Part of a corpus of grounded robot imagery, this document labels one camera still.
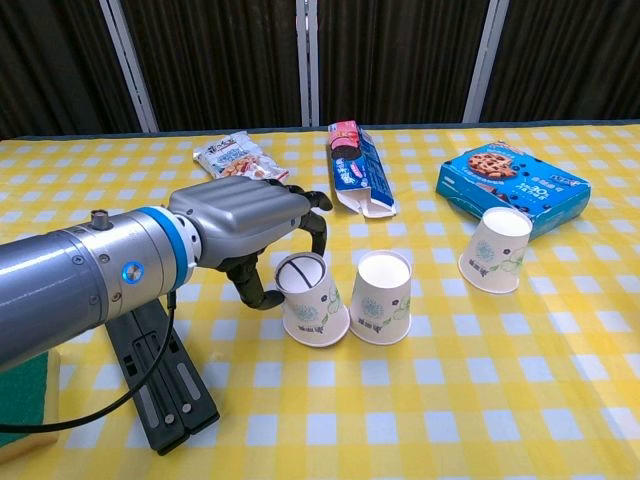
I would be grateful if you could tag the white snack bag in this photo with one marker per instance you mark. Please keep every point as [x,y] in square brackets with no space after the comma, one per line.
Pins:
[240,160]

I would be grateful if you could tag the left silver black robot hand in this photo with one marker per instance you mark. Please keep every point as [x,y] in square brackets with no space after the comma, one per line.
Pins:
[235,215]

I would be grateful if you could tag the black folding stand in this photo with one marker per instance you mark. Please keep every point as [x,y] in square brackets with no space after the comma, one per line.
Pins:
[170,390]

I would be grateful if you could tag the green yellow sponge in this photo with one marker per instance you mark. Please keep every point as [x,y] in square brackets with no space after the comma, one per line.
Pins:
[25,400]

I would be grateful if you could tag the paper cup with black line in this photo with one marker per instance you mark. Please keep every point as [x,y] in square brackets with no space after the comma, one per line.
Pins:
[312,310]

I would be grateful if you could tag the blue chocolate chip cookie box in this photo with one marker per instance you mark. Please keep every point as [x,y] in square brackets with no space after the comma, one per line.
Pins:
[510,180]

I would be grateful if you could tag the black corrugated partition panel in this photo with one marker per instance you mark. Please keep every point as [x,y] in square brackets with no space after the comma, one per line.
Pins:
[575,55]
[220,60]
[55,60]
[395,55]

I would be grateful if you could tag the blue pink cookie carton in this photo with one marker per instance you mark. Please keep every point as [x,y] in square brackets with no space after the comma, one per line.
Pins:
[360,170]

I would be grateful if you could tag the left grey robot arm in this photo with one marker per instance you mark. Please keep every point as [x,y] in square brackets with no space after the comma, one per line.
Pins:
[65,285]

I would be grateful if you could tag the yellow white checkered tablecloth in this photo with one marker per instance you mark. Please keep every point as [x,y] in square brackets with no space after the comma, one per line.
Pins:
[400,400]

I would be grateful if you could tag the white partition post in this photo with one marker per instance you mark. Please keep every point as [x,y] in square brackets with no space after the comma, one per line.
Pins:
[487,55]
[307,60]
[130,65]

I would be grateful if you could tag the white paper cup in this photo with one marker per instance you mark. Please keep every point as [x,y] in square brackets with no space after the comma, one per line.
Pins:
[381,305]
[492,255]

